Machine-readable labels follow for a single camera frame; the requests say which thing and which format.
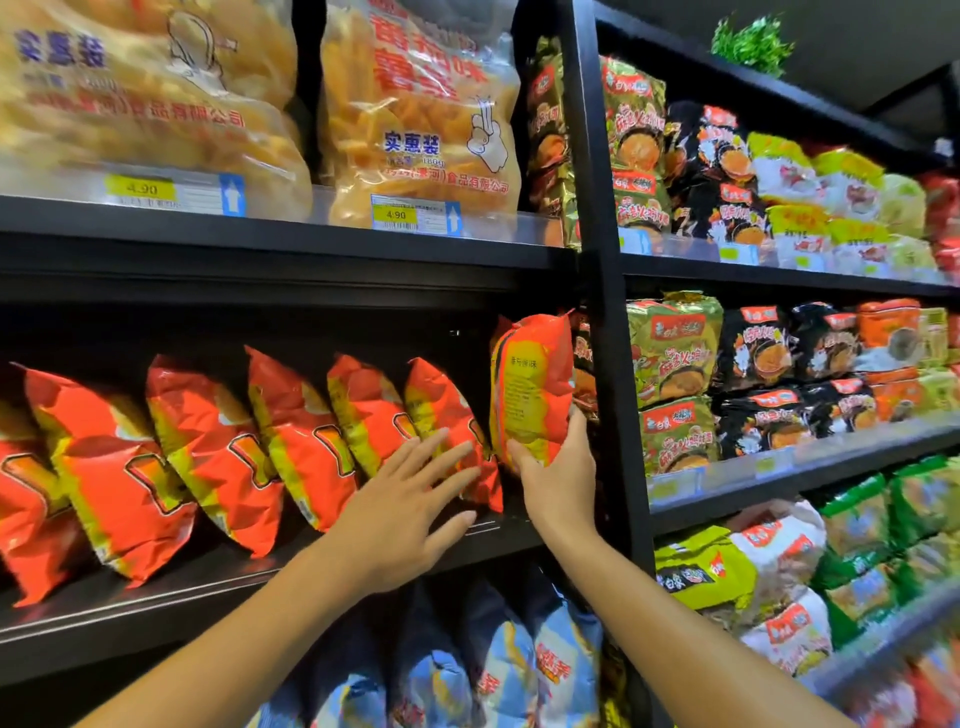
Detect person's left hand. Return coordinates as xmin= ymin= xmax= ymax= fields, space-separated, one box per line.
xmin=322 ymin=427 xmax=486 ymax=599

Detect person's right hand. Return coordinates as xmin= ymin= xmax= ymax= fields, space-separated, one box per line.
xmin=507 ymin=405 xmax=599 ymax=557

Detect orange puffed snack bag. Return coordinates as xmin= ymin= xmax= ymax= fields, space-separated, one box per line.
xmin=490 ymin=312 xmax=576 ymax=474

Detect blue puffed snack bag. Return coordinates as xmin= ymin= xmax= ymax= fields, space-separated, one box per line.
xmin=387 ymin=592 xmax=474 ymax=728
xmin=525 ymin=570 xmax=606 ymax=728
xmin=457 ymin=577 xmax=537 ymax=728
xmin=247 ymin=675 xmax=312 ymax=728
xmin=307 ymin=615 xmax=392 ymax=728

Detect noodle packets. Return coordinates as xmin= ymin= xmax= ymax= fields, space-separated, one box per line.
xmin=655 ymin=525 xmax=759 ymax=614
xmin=600 ymin=57 xmax=725 ymax=479
xmin=847 ymin=645 xmax=960 ymax=728

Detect row of orange snack bags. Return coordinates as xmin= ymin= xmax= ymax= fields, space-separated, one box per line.
xmin=0 ymin=348 xmax=504 ymax=609

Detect black metal shelf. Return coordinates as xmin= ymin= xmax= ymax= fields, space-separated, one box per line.
xmin=0 ymin=0 xmax=960 ymax=728

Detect stack of light green bags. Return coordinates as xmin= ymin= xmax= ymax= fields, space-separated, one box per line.
xmin=810 ymin=457 xmax=960 ymax=647

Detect large clear chip bags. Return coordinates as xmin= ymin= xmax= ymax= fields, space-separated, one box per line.
xmin=0 ymin=0 xmax=524 ymax=234

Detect person's right forearm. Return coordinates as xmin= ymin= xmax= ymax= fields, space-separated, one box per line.
xmin=544 ymin=522 xmax=860 ymax=728

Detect person's left forearm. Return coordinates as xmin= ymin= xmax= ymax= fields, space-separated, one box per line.
xmin=75 ymin=540 xmax=404 ymax=728

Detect green artificial plant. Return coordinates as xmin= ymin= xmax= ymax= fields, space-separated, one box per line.
xmin=712 ymin=15 xmax=797 ymax=80

